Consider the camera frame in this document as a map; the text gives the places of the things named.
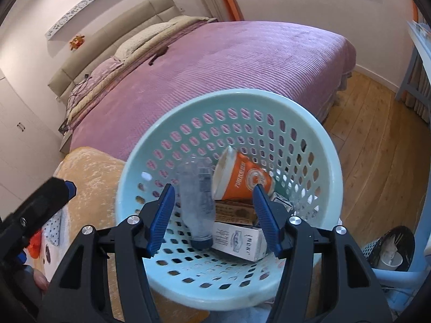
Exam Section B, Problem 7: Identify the orange paper cup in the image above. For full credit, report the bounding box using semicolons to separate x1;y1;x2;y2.
211;145;276;202

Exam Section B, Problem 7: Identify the white milk carton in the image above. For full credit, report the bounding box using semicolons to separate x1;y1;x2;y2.
211;221;275;262

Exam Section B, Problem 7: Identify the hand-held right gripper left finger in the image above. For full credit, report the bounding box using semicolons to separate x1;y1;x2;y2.
39;183;176;323

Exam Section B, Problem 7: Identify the purple pillow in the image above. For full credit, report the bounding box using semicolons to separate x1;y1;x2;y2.
76;57;123;91

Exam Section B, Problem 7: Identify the light blue desk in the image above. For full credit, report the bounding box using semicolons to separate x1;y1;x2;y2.
395;20;431;101

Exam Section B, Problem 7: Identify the white cup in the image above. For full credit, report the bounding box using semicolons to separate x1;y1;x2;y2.
379;251;404;270

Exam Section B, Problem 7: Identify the teal plastic laundry basket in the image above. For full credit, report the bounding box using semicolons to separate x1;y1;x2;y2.
115;89;344;312

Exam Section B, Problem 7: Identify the orange plastic bag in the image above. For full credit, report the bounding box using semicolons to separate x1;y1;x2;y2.
26;232;48;259

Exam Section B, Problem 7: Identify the white wall shelf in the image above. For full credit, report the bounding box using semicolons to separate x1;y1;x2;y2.
45;0;123;41

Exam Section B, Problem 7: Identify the dark brown cloth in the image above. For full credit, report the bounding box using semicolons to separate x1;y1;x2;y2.
148;45;169;66

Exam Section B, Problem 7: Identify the grey nightstand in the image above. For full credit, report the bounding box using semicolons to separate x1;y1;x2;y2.
60;129;73;157

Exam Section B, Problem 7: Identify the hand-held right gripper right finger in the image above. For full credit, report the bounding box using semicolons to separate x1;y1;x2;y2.
252;183;393;323

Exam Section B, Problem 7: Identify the folded beige quilt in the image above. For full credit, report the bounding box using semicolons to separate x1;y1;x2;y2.
65;15;216;128

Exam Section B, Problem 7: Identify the brown cardboard snack box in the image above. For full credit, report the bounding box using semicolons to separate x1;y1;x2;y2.
214;199;258;227

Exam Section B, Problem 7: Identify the beige patterned pillow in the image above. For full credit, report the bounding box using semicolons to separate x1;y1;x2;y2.
114;22;176;61

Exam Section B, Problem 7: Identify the beige padded headboard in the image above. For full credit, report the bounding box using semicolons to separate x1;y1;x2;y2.
48;0;184;100

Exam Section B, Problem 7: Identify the yellow plush blanket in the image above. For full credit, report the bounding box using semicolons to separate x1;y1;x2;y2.
44;146;209;323

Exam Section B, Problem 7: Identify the person's left hand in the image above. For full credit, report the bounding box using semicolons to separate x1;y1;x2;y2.
32;266;49;292

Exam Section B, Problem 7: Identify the white wardrobe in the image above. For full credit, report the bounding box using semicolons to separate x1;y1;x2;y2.
0;69;66;216

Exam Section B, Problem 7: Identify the bed with pink cover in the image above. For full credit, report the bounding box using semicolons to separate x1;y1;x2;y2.
65;20;357;162

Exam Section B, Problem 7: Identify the white bin with black bag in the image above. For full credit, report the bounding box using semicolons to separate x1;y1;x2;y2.
362;225;416;273

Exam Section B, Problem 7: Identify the clear plastic bottle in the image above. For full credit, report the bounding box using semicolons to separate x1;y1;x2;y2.
177;157;216;250

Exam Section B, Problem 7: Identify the black cable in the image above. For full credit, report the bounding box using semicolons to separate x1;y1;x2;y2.
69;74;91;96

